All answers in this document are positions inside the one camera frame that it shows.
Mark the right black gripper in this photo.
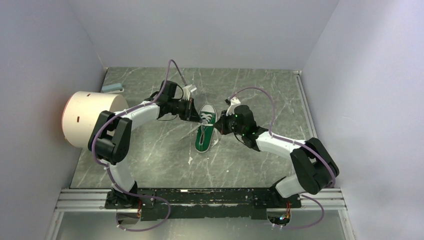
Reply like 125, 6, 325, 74
213, 109, 245, 136

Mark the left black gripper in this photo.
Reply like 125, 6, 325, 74
168, 97, 202, 123

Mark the white shoelace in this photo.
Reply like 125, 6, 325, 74
179, 111, 219, 151

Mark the green canvas sneaker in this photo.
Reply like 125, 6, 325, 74
195, 104, 217, 153

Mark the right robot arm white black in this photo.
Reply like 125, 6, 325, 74
214, 105, 340, 207

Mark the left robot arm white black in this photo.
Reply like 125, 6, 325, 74
88, 81, 201, 208

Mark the small light blue block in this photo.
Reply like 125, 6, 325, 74
100, 83, 125, 94

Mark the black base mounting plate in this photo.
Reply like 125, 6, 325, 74
104, 187, 302, 221

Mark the cream cylindrical container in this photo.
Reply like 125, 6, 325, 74
61, 91, 129, 149

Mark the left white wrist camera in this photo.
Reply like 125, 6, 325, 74
182, 84, 197, 101

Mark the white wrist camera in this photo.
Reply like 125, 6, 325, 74
182, 84, 197, 101
226, 97, 241, 116

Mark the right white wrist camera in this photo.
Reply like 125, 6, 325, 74
226, 97, 241, 116

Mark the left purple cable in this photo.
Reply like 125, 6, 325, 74
91, 59, 191, 233

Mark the aluminium frame rail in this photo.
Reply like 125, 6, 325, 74
54, 70, 348, 213

